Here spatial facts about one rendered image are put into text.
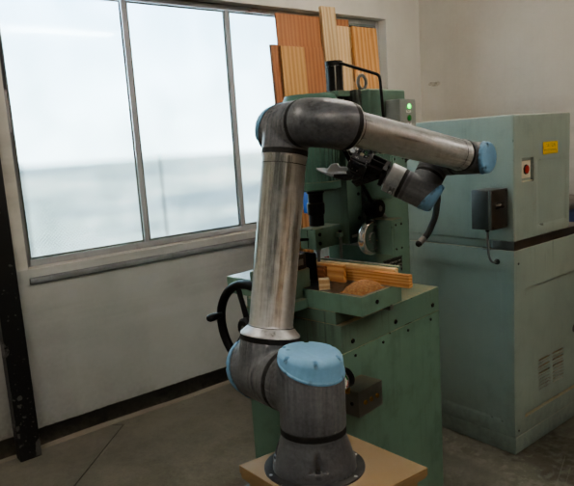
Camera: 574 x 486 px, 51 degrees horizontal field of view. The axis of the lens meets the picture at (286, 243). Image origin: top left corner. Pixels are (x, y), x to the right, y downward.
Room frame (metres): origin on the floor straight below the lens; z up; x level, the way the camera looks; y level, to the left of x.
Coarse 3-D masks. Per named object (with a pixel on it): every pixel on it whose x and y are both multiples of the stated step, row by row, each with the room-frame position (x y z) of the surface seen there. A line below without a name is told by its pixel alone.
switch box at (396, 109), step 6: (390, 102) 2.13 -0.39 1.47; (396, 102) 2.11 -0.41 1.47; (402, 102) 2.11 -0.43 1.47; (408, 102) 2.14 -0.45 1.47; (414, 102) 2.16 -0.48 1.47; (390, 108) 2.13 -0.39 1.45; (396, 108) 2.11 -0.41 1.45; (402, 108) 2.11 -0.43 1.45; (414, 108) 2.16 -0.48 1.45; (390, 114) 2.13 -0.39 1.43; (396, 114) 2.11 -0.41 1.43; (402, 114) 2.11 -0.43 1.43; (408, 114) 2.14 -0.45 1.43; (414, 114) 2.16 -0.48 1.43; (396, 120) 2.11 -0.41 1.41; (402, 120) 2.11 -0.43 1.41; (414, 120) 2.16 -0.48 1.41
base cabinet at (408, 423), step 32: (416, 320) 2.05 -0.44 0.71; (352, 352) 1.79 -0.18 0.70; (384, 352) 1.91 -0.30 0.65; (416, 352) 2.05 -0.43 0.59; (384, 384) 1.90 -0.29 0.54; (416, 384) 2.04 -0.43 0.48; (256, 416) 2.05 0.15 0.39; (352, 416) 1.78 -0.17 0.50; (384, 416) 1.90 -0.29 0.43; (416, 416) 2.04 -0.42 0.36; (256, 448) 2.06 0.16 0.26; (384, 448) 1.89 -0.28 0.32; (416, 448) 2.03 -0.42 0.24
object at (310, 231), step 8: (328, 224) 2.08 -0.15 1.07; (336, 224) 2.06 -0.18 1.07; (304, 232) 2.00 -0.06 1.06; (312, 232) 1.98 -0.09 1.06; (320, 232) 1.99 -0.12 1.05; (328, 232) 2.01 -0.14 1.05; (312, 240) 1.98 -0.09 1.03; (320, 240) 1.99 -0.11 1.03; (328, 240) 2.01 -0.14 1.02; (336, 240) 2.04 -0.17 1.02; (304, 248) 2.00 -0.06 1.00; (312, 248) 1.98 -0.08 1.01; (320, 248) 1.98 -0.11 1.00
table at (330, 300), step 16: (304, 288) 1.86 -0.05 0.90; (336, 288) 1.82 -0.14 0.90; (384, 288) 1.79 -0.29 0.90; (400, 288) 1.85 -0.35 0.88; (304, 304) 1.83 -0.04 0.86; (320, 304) 1.81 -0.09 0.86; (336, 304) 1.77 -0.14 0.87; (352, 304) 1.72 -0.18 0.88; (368, 304) 1.72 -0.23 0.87; (384, 304) 1.78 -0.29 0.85
